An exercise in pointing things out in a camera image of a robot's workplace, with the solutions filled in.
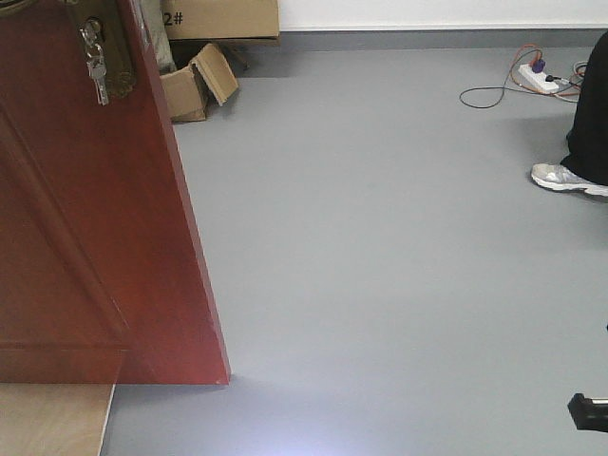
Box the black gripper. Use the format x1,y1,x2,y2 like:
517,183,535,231
567,393,608,432

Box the brown wooden door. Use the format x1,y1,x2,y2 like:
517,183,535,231
1,1,230,385

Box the brass door lock plate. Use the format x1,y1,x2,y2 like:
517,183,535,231
63,1,136,99

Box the seated person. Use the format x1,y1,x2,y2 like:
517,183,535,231
530,34,607,197

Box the white power strip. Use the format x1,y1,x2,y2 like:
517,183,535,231
518,64,560,95

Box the open flat cardboard box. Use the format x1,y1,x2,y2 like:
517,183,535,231
161,44,239,124

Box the cardboard box marked 2#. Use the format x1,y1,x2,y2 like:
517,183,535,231
161,0,280,41

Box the large grey-green woven sack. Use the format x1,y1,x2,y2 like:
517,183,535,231
140,0,177,75

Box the silver keys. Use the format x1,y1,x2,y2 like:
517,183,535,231
80,18,109,106

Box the orange cable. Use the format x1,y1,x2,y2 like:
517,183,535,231
503,43,590,101

